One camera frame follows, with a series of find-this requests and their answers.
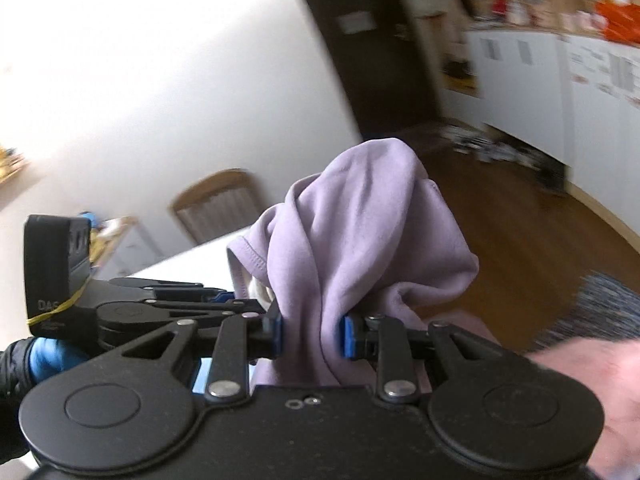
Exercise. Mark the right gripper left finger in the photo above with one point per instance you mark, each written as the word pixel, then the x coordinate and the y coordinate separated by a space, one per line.
pixel 234 343

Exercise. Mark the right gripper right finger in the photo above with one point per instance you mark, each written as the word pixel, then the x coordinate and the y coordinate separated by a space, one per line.
pixel 392 349

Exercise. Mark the purple long-sleeve shirt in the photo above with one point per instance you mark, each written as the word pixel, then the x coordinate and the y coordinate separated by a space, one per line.
pixel 371 233

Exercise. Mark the blue gloved left hand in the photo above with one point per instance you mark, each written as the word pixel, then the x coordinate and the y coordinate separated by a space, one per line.
pixel 49 357

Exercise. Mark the wooden chair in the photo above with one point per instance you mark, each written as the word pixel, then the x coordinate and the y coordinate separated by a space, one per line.
pixel 222 203

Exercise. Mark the navy floral garment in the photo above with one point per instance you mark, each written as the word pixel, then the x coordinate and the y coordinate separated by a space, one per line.
pixel 604 309

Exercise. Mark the white cabinet row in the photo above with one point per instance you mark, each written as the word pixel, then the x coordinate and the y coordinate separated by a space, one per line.
pixel 573 98

